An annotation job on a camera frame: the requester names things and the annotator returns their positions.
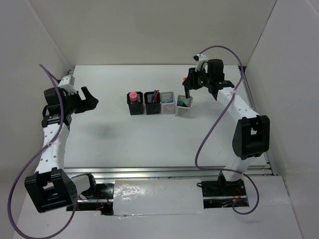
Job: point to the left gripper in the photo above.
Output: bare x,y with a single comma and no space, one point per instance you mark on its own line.
89,103

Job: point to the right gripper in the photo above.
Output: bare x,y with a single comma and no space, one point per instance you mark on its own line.
190,82

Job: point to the green highlighter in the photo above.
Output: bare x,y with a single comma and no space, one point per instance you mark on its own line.
184,104

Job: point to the blue eraser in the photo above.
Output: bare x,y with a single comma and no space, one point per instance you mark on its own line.
170,100

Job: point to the pink capped pen tube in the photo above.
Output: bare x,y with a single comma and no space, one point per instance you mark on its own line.
134,98

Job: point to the orange eraser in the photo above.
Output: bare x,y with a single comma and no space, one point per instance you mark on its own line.
168,107

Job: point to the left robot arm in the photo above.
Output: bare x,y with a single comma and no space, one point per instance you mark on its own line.
49,187

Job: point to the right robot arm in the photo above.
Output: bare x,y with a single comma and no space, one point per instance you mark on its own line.
252,132

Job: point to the white container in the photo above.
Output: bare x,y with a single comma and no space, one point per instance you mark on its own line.
164,96
183,112

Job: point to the white container far right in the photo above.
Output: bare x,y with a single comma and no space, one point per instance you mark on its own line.
183,112

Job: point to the black container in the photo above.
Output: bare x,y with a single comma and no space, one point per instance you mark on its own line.
152,109
136,109

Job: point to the black container far left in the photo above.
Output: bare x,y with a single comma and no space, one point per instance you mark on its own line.
136,109

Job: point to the white front cover plate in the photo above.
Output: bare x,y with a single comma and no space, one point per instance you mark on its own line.
157,197

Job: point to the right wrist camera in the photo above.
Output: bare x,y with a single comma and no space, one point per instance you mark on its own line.
200,59

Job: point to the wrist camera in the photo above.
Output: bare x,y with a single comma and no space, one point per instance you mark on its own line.
67,83
200,59

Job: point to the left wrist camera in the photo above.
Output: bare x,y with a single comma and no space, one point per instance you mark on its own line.
67,83

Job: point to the aluminium front rail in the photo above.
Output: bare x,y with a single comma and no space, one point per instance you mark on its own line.
139,173

